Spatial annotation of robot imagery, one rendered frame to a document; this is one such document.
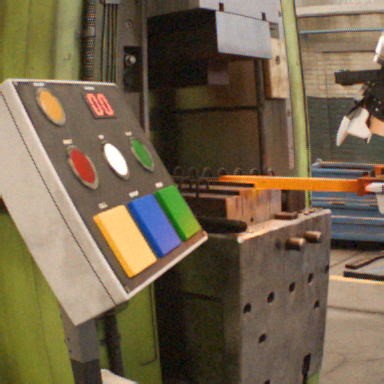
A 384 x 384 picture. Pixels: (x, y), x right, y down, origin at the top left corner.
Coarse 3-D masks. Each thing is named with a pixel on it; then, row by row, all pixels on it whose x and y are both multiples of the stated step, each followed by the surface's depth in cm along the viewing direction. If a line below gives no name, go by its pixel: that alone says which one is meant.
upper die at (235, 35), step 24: (168, 24) 126; (192, 24) 122; (216, 24) 118; (240, 24) 124; (264, 24) 131; (168, 48) 127; (192, 48) 123; (216, 48) 119; (240, 48) 124; (264, 48) 131
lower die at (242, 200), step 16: (176, 176) 149; (192, 192) 133; (208, 192) 130; (224, 192) 128; (240, 192) 125; (256, 192) 130; (272, 192) 135; (192, 208) 128; (208, 208) 125; (224, 208) 122; (240, 208) 126; (256, 208) 130; (272, 208) 135
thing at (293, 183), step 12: (228, 180) 135; (240, 180) 133; (252, 180) 131; (264, 180) 129; (276, 180) 127; (288, 180) 125; (300, 180) 123; (312, 180) 121; (324, 180) 119; (336, 180) 117; (348, 180) 116; (360, 180) 113; (372, 180) 112; (360, 192) 113; (372, 192) 112
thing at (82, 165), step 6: (78, 150) 70; (72, 156) 67; (78, 156) 69; (84, 156) 70; (78, 162) 68; (84, 162) 69; (78, 168) 67; (84, 168) 68; (90, 168) 70; (84, 174) 68; (90, 174) 69; (84, 180) 67; (90, 180) 68
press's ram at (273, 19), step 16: (160, 0) 120; (176, 0) 117; (192, 0) 115; (208, 0) 116; (224, 0) 120; (240, 0) 124; (256, 0) 129; (272, 0) 134; (160, 16) 122; (176, 16) 124; (256, 16) 129; (272, 16) 134
